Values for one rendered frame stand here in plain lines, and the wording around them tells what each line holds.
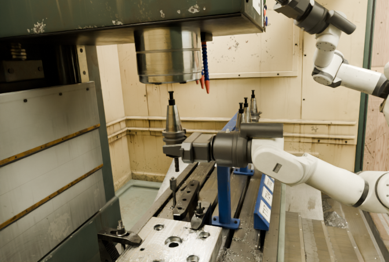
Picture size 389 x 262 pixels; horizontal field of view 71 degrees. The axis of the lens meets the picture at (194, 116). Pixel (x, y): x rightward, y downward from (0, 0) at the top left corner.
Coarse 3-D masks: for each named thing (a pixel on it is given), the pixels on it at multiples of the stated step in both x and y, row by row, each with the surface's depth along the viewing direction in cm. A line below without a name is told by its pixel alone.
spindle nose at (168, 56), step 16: (144, 32) 59; (160, 32) 58; (176, 32) 58; (192, 32) 61; (144, 48) 60; (160, 48) 59; (176, 48) 59; (192, 48) 61; (144, 64) 61; (160, 64) 59; (176, 64) 60; (192, 64) 62; (144, 80) 62; (160, 80) 60; (176, 80) 60; (192, 80) 63
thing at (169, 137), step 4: (184, 128) 72; (164, 132) 69; (168, 132) 69; (172, 132) 68; (176, 132) 68; (180, 132) 68; (184, 132) 69; (164, 136) 70; (168, 136) 68; (172, 136) 68; (176, 136) 68; (180, 136) 69; (184, 136) 72; (164, 140) 69; (168, 140) 68; (172, 140) 68; (176, 140) 68; (180, 140) 68; (184, 140) 69
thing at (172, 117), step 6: (168, 108) 68; (174, 108) 68; (168, 114) 68; (174, 114) 68; (168, 120) 69; (174, 120) 68; (180, 120) 70; (168, 126) 69; (174, 126) 68; (180, 126) 69
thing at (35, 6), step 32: (0, 0) 64; (32, 0) 61; (64, 0) 58; (96, 0) 56; (128, 0) 54; (160, 0) 51; (192, 0) 50; (224, 0) 48; (0, 32) 66; (32, 32) 63; (64, 32) 61; (96, 32) 61; (128, 32) 65; (224, 32) 80; (256, 32) 86
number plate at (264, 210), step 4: (260, 204) 97; (264, 204) 99; (260, 208) 95; (264, 208) 97; (268, 208) 99; (260, 212) 93; (264, 212) 95; (268, 212) 97; (264, 216) 93; (268, 216) 95; (268, 220) 93
